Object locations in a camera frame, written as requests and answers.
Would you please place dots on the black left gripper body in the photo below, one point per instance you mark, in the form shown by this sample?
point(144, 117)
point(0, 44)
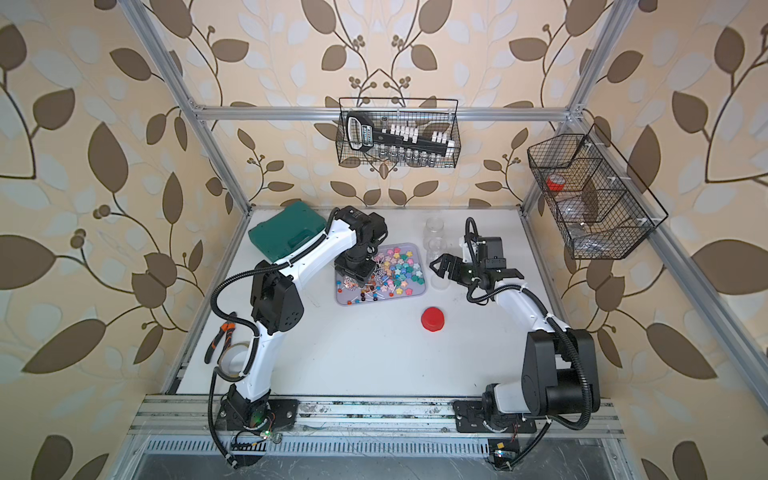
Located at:
point(356, 264)

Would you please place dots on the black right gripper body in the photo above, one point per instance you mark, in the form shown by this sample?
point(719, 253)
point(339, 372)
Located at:
point(468, 274)

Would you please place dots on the clear jar lid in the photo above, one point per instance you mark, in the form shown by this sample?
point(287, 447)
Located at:
point(440, 283)

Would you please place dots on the clear jar of star candies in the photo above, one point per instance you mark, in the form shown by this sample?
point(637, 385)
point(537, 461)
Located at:
point(433, 229)

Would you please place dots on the red lidded clear jar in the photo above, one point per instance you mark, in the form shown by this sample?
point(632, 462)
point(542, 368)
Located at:
point(435, 247)

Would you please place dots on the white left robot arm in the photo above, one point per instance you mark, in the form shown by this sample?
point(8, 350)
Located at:
point(349, 239)

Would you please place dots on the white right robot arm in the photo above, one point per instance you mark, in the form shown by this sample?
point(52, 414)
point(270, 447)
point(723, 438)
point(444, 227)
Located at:
point(558, 380)

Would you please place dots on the pile of star candies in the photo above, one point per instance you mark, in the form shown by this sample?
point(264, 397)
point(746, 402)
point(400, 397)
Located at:
point(403, 264)

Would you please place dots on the red lidded jar in basket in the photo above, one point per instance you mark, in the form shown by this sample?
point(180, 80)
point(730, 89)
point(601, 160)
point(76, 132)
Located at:
point(555, 183)

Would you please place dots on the pile of lollipops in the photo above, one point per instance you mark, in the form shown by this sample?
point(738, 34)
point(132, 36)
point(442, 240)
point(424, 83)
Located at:
point(378, 287)

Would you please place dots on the lilac plastic tray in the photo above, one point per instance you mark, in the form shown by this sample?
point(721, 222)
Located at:
point(399, 274)

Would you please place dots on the green plastic block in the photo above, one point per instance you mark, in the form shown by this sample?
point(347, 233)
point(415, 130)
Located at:
point(287, 231)

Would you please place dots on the black socket set holder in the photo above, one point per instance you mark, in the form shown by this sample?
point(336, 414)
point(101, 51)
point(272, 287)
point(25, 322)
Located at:
point(362, 134)

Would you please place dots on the orange black pliers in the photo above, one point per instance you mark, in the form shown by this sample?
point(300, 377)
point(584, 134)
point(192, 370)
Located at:
point(221, 342)

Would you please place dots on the yellow tape roll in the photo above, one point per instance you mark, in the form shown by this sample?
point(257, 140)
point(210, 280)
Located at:
point(233, 361)

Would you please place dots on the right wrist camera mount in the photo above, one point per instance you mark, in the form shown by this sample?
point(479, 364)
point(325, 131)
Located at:
point(484, 253)

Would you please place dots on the black wire basket back wall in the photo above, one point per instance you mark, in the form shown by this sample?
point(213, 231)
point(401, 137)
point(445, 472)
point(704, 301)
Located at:
point(427, 114)

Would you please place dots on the black wire basket wall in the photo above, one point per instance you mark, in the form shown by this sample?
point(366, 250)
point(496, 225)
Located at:
point(427, 114)
point(606, 209)

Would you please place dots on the black wire basket right wall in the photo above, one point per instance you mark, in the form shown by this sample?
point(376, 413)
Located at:
point(606, 209)

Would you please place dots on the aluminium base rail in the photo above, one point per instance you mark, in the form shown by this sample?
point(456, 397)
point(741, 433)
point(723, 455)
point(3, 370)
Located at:
point(316, 426)

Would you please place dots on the aluminium frame post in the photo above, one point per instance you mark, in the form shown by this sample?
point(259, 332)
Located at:
point(571, 118)

